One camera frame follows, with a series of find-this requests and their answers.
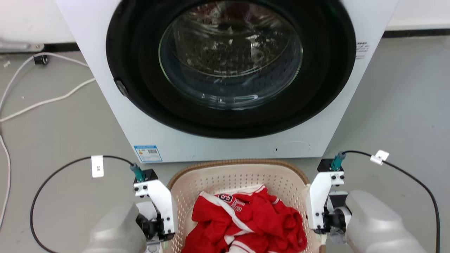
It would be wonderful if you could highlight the blue energy label sticker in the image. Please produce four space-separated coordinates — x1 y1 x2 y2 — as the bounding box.
133 144 163 163

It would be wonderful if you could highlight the white tall cable tag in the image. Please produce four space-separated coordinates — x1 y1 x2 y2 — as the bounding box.
91 155 104 178

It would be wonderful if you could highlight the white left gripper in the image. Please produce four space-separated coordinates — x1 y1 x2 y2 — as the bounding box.
133 179 175 244

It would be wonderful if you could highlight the white front-load washing machine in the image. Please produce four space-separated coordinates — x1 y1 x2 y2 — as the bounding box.
56 0 400 164

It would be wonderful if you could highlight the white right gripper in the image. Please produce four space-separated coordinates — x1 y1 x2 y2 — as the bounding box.
306 171 348 235

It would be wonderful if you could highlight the grey metal floor bracket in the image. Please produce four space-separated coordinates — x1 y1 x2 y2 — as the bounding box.
0 38 45 54

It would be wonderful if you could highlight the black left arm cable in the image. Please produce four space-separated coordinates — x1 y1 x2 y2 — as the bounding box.
30 155 135 253

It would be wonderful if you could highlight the white folded cable tag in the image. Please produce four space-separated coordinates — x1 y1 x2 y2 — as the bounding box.
369 150 390 166

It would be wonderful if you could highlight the red and white jersey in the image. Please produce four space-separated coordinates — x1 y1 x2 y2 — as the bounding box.
181 184 308 253

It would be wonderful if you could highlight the black round washer door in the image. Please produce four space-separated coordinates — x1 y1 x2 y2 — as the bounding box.
106 0 357 139

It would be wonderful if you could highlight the white floor cable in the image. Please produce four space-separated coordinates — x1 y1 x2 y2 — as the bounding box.
0 135 12 229
0 77 96 123
0 52 90 113

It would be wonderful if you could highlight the beige perforated laundry basket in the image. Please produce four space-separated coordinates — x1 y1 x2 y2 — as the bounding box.
167 159 328 253

